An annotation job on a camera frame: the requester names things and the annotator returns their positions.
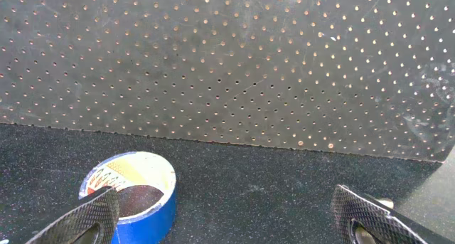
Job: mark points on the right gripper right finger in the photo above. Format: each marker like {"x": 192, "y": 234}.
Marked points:
{"x": 359, "y": 208}

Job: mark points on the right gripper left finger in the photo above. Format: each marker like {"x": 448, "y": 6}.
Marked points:
{"x": 89, "y": 215}

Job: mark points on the roll of blue tape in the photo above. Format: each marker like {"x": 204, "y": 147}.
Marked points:
{"x": 153, "y": 222}

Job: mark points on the black pegboard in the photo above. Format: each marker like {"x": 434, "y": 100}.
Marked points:
{"x": 106, "y": 77}

